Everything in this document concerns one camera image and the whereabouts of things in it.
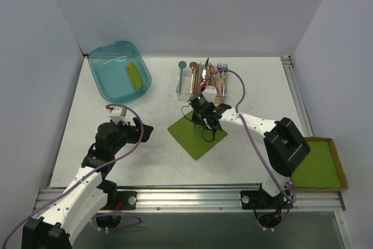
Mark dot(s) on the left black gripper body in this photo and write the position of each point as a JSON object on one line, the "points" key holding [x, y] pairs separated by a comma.
{"points": [[143, 130]]}

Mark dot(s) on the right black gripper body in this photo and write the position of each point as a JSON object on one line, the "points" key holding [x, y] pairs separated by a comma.
{"points": [[210, 123]]}

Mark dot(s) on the teal spoon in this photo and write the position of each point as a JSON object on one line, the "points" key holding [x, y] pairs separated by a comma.
{"points": [[182, 65], [194, 131]]}

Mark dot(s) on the green paper napkin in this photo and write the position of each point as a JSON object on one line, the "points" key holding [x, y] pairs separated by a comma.
{"points": [[196, 147]]}

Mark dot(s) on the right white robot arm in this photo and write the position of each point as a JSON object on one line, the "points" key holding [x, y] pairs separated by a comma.
{"points": [[280, 145]]}

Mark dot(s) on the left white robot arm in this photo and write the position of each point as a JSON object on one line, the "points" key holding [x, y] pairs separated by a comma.
{"points": [[66, 217]]}

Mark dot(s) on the rolled green napkin bundle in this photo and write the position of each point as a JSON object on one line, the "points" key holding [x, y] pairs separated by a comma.
{"points": [[135, 76]]}

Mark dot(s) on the green napkin stack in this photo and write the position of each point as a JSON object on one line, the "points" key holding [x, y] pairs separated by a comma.
{"points": [[317, 171]]}

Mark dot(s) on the cardboard napkin tray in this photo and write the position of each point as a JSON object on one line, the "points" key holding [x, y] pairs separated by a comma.
{"points": [[337, 162]]}

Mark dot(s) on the clear cutlery organizer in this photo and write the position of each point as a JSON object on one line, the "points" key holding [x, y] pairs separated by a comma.
{"points": [[186, 82]]}

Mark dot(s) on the copper spoon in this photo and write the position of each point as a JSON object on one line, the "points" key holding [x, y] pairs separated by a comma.
{"points": [[193, 65]]}

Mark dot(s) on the black knife in organizer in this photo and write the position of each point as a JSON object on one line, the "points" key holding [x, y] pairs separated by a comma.
{"points": [[206, 72]]}

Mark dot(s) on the blue iridescent fork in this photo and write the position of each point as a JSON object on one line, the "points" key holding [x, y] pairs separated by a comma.
{"points": [[225, 68]]}

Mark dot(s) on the teal spoon in organizer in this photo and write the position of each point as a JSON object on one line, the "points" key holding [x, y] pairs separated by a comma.
{"points": [[182, 65]]}

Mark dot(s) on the teal plastic bin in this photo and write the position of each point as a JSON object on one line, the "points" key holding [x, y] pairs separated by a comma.
{"points": [[108, 66]]}

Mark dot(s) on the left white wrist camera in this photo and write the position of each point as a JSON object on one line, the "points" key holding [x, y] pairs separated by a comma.
{"points": [[117, 114]]}

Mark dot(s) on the aluminium frame rail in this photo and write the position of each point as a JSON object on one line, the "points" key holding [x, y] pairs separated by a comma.
{"points": [[215, 198]]}

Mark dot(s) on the right side aluminium rail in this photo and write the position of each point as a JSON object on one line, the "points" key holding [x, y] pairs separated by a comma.
{"points": [[296, 94]]}

